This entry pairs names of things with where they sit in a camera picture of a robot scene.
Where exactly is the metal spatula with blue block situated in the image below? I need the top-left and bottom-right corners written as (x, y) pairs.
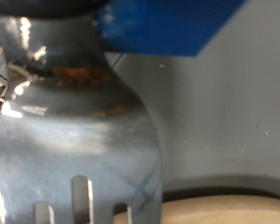
top-left (0, 0), bottom-right (247, 224)

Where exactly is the round wooden cutting board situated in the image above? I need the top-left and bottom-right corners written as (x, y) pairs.
top-left (113, 194), bottom-right (280, 224)

